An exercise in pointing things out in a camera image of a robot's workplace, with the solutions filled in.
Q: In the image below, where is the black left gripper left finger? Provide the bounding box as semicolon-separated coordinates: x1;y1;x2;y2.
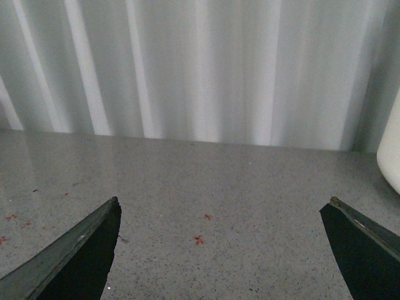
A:
1;196;122;299

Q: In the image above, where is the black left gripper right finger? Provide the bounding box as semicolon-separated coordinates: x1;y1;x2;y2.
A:
320;197;399;299

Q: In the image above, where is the white Joyoung rice cooker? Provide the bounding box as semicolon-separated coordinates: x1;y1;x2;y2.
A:
377;94;400;194

